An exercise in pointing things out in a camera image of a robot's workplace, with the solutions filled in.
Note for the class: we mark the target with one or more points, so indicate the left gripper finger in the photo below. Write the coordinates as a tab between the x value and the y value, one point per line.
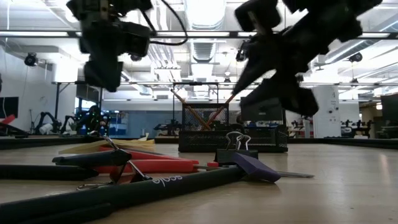
102	76

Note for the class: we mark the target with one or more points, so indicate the black binder clip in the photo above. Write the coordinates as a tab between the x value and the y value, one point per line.
236	155
119	175

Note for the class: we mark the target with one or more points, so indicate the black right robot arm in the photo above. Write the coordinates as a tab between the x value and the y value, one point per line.
342	12

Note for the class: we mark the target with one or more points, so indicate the silver ventilation duct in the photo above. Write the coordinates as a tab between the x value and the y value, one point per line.
205	12

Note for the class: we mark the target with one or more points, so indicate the plain black pen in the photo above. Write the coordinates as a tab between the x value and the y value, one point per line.
93	158
46	172

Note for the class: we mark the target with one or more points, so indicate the background robot station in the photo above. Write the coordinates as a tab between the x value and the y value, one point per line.
357	126

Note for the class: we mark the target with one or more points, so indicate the hanging black camera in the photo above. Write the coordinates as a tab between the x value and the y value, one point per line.
240	56

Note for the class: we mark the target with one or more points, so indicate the black table rig frame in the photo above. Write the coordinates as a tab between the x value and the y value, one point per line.
342	142

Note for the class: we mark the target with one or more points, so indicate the background black robot arm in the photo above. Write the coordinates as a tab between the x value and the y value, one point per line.
70	123
46	121
168	127

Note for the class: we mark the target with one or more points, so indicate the black background gantry frame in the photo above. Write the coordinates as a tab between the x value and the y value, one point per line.
196	83

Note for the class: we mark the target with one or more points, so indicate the black background monitor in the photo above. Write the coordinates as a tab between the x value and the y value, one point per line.
261	114

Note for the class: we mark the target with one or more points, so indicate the black mesh desk organizer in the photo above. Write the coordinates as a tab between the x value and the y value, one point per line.
202	141

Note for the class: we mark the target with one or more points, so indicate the red background object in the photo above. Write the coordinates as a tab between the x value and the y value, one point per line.
7	119

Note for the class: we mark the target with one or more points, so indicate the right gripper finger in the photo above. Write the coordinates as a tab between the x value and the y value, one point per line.
258	70
289	96

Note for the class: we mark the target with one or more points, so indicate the purple eraser block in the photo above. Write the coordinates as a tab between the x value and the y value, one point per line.
255	168

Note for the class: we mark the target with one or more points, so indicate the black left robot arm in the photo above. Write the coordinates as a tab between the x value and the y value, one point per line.
93	6

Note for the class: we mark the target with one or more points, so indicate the person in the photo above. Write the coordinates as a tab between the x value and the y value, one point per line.
93	119

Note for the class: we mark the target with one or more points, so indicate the orange wooden pencil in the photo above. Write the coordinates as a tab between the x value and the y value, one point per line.
186	107
222	109

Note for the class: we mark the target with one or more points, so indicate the round black ceiling fixture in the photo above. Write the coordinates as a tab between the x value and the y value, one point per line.
136	58
31	59
355	57

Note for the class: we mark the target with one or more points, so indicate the dark background cabinet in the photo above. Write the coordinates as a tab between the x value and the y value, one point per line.
390	115

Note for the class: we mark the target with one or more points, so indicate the black wall screen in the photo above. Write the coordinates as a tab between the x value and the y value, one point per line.
8	107

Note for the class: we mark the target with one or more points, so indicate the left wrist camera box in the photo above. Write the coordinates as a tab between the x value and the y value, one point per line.
136	39

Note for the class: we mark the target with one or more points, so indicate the yellow sticky note pad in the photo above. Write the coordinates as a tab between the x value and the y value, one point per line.
130	144

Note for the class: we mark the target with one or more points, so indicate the white pillar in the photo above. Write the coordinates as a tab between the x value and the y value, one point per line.
326	115

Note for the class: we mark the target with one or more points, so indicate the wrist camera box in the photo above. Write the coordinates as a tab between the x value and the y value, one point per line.
258	14
136	39

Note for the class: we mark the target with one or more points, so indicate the black pen with scale print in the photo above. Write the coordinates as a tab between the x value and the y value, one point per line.
124	193

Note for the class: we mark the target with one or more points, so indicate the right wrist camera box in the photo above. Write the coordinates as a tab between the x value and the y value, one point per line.
258	14

